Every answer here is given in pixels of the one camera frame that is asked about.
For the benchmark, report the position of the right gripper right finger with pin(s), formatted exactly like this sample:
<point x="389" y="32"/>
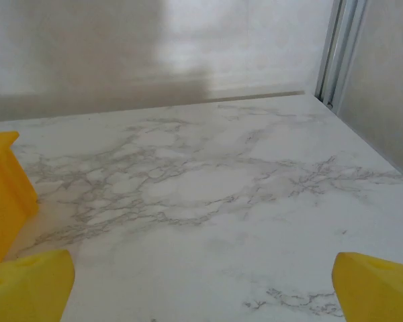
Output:
<point x="376" y="292"/>

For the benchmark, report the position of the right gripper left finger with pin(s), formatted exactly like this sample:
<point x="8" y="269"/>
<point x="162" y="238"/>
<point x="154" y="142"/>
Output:
<point x="27" y="288"/>

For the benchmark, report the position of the yellow plastic bin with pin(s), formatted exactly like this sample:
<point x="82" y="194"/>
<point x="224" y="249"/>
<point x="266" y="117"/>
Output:
<point x="3" y="188"/>

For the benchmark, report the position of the aluminium frame post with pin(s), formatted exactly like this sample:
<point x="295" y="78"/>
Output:
<point x="339" y="50"/>

